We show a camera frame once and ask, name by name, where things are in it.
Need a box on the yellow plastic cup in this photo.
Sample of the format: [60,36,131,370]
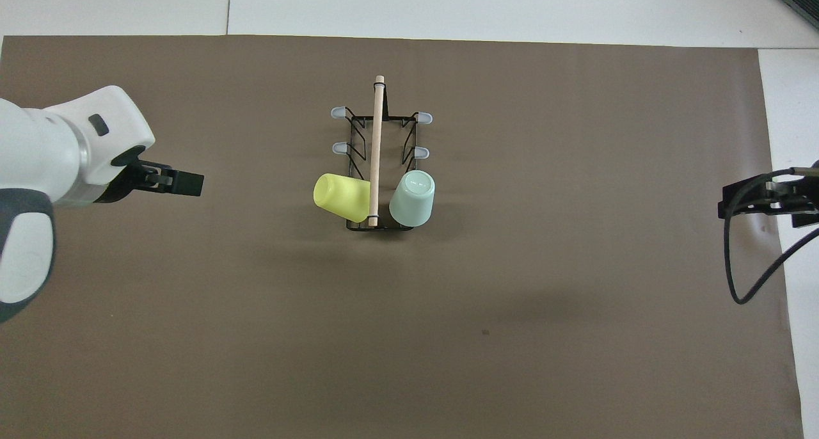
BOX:
[313,173,372,223]

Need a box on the brown table mat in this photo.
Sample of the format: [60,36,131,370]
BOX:
[0,35,804,439]

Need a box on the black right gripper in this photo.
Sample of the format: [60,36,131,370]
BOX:
[718,169,819,228]

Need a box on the pale green plastic cup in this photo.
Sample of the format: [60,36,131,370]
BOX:
[389,170,436,228]

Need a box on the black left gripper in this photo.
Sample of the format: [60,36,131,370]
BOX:
[96,146,204,204]

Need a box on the black wire cup rack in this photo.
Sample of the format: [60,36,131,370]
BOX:
[330,76,434,232]

